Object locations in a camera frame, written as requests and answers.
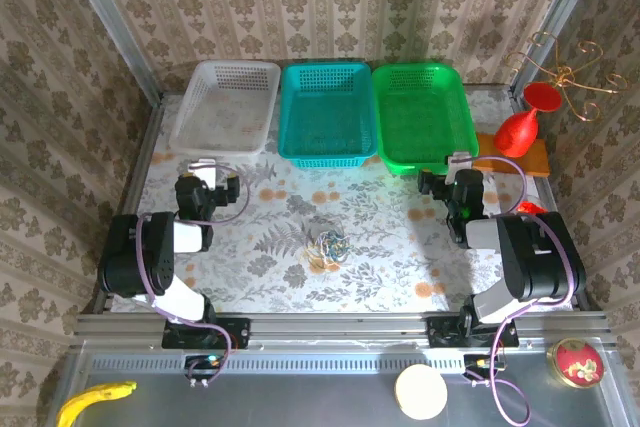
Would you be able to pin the small black controller board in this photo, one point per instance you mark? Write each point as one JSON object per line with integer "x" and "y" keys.
{"x": 480, "y": 363}
{"x": 202, "y": 362}

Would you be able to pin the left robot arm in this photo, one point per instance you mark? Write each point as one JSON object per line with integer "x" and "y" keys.
{"x": 125, "y": 267}

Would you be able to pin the round cream disc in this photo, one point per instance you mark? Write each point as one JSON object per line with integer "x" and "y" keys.
{"x": 421, "y": 392}

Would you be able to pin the teal plastic basket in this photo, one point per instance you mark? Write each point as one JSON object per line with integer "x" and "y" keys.
{"x": 325, "y": 117}

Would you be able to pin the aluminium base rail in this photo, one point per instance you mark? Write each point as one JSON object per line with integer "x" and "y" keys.
{"x": 340, "y": 329}

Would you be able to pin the slotted metal strip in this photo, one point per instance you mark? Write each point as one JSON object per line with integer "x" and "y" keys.
{"x": 325, "y": 363}

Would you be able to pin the red object in clear box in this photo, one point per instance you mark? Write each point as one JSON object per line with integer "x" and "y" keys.
{"x": 540, "y": 198}

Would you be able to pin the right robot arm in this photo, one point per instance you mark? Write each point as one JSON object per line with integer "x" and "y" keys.
{"x": 535, "y": 262}

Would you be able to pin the red shiny sweets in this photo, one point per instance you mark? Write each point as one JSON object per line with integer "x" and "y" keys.
{"x": 530, "y": 208}

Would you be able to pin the wooden board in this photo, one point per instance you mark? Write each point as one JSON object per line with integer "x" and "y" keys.
{"x": 535, "y": 162}

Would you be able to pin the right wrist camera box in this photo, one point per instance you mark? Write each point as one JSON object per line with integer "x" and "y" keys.
{"x": 457, "y": 161}

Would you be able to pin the aluminium side rail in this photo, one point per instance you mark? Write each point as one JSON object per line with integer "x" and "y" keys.
{"x": 141, "y": 157}
{"x": 516, "y": 109}

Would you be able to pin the green plastic basket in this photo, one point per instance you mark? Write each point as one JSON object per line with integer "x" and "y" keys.
{"x": 425, "y": 117}

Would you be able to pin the aluminium frame post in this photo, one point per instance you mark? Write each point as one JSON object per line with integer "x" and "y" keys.
{"x": 556, "y": 22}
{"x": 111, "y": 22}

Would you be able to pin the floral printed table cover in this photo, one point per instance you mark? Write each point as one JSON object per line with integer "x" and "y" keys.
{"x": 375, "y": 272}

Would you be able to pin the round red tin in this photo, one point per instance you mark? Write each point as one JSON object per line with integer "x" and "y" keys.
{"x": 577, "y": 364}

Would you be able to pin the yellow banana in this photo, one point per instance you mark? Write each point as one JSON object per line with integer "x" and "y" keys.
{"x": 90, "y": 399}

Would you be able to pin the red plastic goblet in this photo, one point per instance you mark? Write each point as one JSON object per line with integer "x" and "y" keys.
{"x": 517, "y": 134}

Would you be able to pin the white plastic basket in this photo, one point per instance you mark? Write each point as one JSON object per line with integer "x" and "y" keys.
{"x": 225, "y": 112}

